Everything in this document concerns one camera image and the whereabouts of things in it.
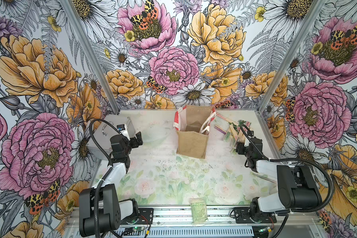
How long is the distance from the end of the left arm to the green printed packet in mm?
406

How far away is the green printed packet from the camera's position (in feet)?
2.39

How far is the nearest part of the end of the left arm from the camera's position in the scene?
2.18ft
